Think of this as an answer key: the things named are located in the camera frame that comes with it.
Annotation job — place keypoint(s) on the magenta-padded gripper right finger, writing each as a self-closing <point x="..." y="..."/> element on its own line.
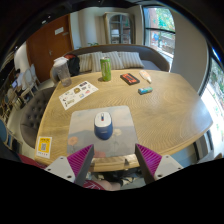
<point x="168" y="165"/>

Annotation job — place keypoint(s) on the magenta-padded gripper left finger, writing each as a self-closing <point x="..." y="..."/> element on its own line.
<point x="59" y="166"/>

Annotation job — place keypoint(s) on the white and blue computer mouse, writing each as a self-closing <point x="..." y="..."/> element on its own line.
<point x="103" y="126"/>

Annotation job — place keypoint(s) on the sky and flower print mouse pad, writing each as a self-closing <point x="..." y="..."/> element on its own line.
<point x="123" y="133"/>

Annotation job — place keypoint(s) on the yellow square sticker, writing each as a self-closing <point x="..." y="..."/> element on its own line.
<point x="44" y="147"/>

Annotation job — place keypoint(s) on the grey tufted chair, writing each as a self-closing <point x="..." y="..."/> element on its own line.
<point x="33" y="116"/>

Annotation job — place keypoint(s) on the white sticker sheet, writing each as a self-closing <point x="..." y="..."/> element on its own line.
<point x="77" y="95"/>

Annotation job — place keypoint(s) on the teal and green small pack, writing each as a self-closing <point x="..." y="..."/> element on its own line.
<point x="145" y="90"/>

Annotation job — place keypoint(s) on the white chair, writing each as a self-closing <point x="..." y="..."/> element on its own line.
<point x="29" y="80"/>

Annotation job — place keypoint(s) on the orange and white snack packet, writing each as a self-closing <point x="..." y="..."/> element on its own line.
<point x="145" y="76"/>

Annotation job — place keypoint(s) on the clear plastic shaker bottle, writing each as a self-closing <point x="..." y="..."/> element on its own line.
<point x="63" y="73"/>

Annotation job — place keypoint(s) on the black and red flat box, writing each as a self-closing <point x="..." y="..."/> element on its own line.
<point x="130" y="78"/>

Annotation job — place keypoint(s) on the person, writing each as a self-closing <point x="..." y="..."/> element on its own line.
<point x="17" y="78"/>

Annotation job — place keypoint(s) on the black backpack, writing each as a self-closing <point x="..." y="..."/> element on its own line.
<point x="73" y="65"/>

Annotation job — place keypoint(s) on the striped cushion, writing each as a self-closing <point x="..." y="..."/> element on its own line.
<point x="133" y="60"/>
<point x="85" y="63"/>
<point x="116" y="60"/>

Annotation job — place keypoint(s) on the green drink can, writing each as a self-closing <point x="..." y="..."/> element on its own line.
<point x="106" y="70"/>

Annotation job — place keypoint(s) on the grey curved sofa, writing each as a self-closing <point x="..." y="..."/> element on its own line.
<point x="156" y="58"/>

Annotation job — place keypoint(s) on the brown wooden door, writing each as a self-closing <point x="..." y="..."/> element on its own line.
<point x="46" y="50"/>

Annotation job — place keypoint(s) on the white door sign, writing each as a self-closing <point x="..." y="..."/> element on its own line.
<point x="59" y="30"/>

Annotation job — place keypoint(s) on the arched wooden shelf cabinet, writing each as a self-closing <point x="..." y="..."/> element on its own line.
<point x="120" y="28"/>

